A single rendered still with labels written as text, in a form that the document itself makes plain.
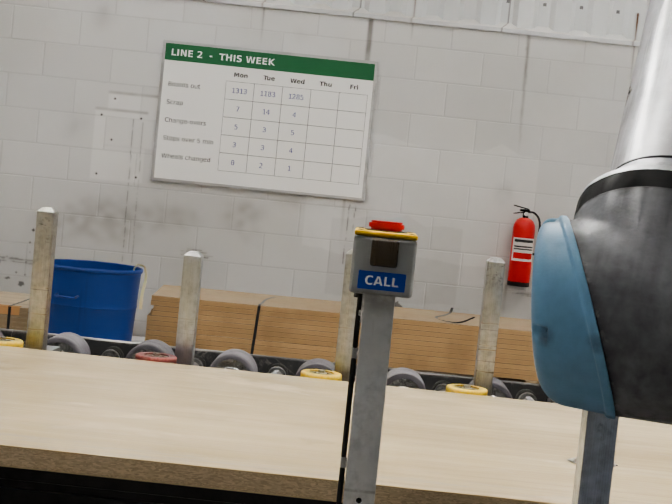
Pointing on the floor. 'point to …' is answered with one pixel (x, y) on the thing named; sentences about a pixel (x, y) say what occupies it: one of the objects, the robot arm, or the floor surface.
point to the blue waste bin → (95, 298)
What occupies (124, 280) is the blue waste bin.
